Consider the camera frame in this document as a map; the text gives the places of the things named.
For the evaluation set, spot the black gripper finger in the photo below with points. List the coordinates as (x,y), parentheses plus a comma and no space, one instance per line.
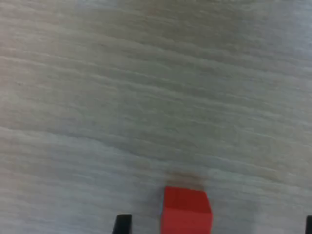
(123,225)
(309,225)

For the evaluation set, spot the red cube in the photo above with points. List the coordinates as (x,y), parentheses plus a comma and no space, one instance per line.
(185,212)

